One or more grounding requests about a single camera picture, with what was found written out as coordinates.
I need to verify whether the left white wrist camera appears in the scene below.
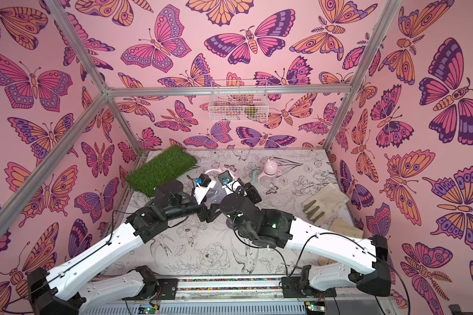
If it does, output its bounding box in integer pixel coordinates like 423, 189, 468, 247
193, 173, 215, 205

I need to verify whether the clear baby bottle body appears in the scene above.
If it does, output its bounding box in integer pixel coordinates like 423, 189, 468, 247
261, 176, 279, 187

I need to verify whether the green object in basket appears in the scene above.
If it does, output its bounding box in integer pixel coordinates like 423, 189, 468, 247
244, 105, 257, 120

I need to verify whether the pink bottle handle ring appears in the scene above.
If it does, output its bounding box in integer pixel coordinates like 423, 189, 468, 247
204, 166, 237, 178

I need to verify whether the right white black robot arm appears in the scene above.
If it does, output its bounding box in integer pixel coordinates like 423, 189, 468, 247
220, 186, 392, 297

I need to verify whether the tan wooden board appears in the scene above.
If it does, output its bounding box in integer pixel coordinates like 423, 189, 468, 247
329, 218, 363, 239

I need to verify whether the white wire basket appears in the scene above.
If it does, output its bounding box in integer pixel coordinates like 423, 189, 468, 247
207, 79, 269, 123

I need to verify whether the green artificial grass mat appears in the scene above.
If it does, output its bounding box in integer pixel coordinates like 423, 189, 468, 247
126, 145, 197, 198

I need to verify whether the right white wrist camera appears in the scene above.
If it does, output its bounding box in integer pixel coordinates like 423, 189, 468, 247
218, 169, 242, 194

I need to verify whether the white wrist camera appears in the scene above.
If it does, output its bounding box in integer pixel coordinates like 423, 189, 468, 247
193, 173, 215, 205
218, 169, 242, 194

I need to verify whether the beige work glove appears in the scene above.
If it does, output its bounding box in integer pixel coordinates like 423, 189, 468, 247
302, 183, 349, 227

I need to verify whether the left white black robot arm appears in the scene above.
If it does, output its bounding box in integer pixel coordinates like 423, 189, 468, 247
27, 178, 217, 314

